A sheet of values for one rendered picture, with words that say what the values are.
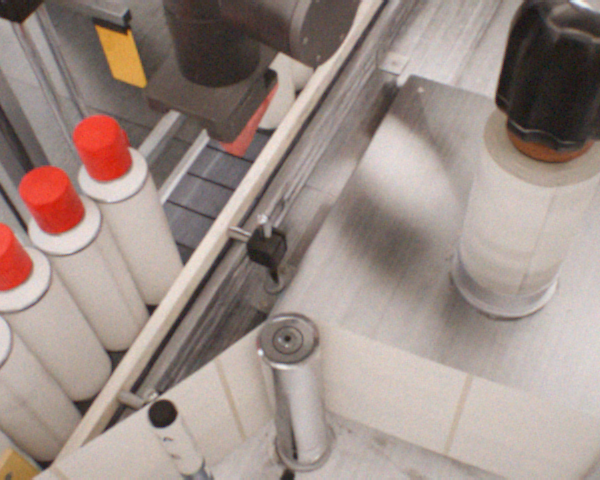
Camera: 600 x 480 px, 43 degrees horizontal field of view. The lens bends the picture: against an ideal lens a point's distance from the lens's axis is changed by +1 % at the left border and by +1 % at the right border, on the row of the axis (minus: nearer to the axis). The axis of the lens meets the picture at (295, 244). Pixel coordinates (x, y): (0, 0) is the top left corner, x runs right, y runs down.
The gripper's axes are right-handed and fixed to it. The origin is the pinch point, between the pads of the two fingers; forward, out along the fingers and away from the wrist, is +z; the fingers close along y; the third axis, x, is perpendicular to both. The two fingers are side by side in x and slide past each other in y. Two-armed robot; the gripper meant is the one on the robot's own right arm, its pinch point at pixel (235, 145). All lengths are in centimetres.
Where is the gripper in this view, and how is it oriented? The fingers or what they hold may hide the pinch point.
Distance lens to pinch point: 60.9
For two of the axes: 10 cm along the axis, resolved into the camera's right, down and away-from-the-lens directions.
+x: -8.9, -3.6, 2.9
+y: 4.6, -7.6, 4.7
